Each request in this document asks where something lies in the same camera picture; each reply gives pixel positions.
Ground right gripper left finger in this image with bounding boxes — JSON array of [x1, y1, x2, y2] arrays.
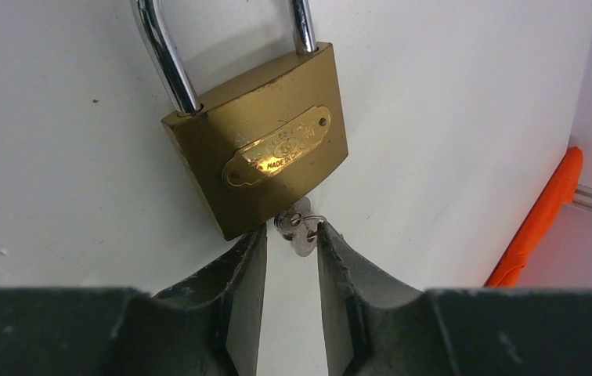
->
[[0, 226, 267, 375]]

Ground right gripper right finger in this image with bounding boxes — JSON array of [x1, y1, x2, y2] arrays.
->
[[317, 222, 592, 375]]

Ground silver keys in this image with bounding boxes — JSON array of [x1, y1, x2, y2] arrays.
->
[[273, 197, 327, 258]]

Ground large brass padlock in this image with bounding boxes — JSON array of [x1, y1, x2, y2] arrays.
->
[[131, 1, 348, 240]]

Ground orange folded cloth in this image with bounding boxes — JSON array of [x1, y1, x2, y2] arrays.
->
[[484, 146, 584, 287]]

